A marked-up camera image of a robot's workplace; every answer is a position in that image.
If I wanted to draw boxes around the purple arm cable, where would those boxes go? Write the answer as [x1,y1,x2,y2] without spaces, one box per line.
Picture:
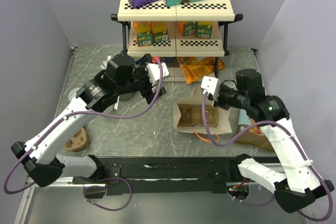
[3,57,164,210]
[202,91,332,221]

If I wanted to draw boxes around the green orange box far left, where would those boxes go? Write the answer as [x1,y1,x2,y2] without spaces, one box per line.
[133,21,153,47]

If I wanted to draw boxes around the orange snack bag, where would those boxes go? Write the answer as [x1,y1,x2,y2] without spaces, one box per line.
[177,57,216,84]

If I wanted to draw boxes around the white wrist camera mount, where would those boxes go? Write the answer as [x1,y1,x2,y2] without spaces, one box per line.
[146,56,170,86]
[201,76,220,101]

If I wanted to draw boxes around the green orange box far right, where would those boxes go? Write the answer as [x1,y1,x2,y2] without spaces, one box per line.
[196,21,213,39]

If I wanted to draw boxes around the cream two-tier shelf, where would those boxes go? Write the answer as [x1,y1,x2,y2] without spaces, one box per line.
[111,0,244,82]

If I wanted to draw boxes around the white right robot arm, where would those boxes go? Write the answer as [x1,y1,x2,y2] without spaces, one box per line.
[213,69,334,217]

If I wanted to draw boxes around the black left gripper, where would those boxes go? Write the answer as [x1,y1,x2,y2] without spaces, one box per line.
[116,54,166,103]

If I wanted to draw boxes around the grey straw holder cup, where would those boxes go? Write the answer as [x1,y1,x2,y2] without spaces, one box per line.
[119,92,134,102]

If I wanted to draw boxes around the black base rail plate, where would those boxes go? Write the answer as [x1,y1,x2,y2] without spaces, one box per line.
[69,154,248,196]

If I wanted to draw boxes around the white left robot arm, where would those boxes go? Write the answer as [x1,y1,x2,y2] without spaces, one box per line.
[11,54,170,187]

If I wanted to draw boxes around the brown cardboard cup carrier top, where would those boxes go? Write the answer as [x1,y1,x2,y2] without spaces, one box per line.
[177,104,219,127]

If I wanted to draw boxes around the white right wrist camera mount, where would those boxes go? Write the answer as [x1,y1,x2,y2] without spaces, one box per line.
[201,76,220,101]

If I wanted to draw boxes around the green orange box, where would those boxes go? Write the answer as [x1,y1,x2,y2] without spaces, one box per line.
[150,22,169,43]
[196,21,213,39]
[133,21,153,47]
[176,21,197,37]

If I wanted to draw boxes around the brown chips bag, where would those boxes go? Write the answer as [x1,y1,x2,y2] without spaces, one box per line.
[235,110,275,153]

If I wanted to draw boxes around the brown cardboard cup carrier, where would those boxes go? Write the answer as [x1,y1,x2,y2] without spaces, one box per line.
[64,127,89,152]
[177,104,219,127]

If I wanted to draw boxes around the paper takeout bag orange handles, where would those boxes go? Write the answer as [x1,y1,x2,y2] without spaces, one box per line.
[172,95,233,143]

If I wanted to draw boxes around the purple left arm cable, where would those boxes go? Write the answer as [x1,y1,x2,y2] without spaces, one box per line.
[3,57,164,210]

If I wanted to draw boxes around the bundle of wrapped white straws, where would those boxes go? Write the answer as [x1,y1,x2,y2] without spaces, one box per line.
[100,55,112,70]

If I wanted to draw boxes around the stack of white lids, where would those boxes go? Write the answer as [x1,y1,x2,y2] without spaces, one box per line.
[68,88,80,101]

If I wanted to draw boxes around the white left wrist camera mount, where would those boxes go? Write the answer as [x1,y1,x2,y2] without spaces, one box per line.
[146,56,170,86]

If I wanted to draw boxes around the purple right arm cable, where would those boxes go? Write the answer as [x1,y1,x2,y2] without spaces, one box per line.
[202,91,332,221]

